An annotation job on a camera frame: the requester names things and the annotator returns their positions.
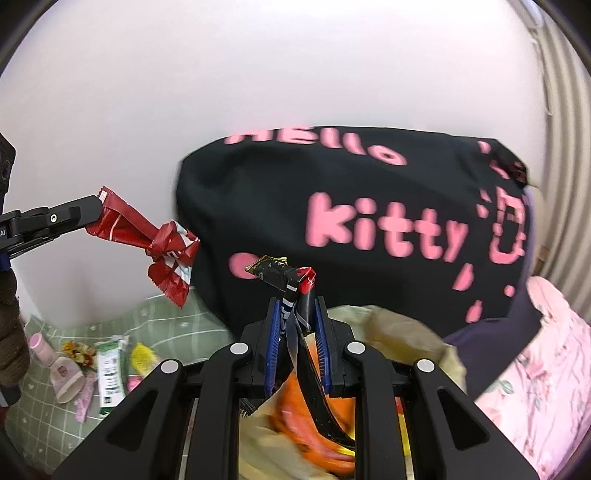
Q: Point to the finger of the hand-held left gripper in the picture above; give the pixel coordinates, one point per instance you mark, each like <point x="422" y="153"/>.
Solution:
<point x="64" y="214"/>

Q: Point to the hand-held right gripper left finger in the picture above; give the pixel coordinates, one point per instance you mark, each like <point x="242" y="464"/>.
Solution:
<point x="274" y="341"/>

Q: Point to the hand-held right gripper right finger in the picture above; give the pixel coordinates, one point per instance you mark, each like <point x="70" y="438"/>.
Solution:
<point x="323" y="341"/>

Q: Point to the black wrapper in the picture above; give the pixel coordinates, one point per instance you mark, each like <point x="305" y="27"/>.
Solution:
<point x="295" y="281"/>

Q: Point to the orange snack packet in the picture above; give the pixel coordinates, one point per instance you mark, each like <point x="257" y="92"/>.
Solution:
<point x="286" y="415"/>

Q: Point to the red and white wrapper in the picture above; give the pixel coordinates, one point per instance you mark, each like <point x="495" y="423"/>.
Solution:
<point x="138" y="240"/>

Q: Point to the yellow wrapper with green label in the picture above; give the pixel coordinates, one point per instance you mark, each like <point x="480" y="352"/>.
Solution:
<point x="144" y="357"/>

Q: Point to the red and gold patterned wrapper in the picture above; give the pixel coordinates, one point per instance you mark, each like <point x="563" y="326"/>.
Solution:
<point x="78" y="351"/>

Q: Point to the white snack pouch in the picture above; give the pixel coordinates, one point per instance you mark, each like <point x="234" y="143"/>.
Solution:
<point x="67" y="376"/>

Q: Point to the green and white carton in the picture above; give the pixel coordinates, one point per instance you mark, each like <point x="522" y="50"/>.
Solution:
<point x="111" y="374"/>

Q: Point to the pink and purple strip wrapper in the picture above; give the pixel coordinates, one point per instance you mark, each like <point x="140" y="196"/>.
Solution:
<point x="85" y="397"/>

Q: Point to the black hello kitty bag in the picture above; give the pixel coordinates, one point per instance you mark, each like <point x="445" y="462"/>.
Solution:
<point x="369" y="221"/>

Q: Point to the small pink bottle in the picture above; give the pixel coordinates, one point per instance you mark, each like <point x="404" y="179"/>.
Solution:
<point x="40" y="350"/>

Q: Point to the navy pillow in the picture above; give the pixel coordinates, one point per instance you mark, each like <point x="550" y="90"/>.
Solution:
<point x="494" y="355"/>

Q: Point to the green checked cloth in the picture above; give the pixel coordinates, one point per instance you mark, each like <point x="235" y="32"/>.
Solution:
<point x="46" y="424"/>

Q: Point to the pink floral blanket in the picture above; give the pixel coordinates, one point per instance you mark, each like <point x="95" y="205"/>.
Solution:
<point x="535" y="369"/>

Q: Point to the striped beige curtain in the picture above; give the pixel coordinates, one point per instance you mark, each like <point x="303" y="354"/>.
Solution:
<point x="568" y="138"/>

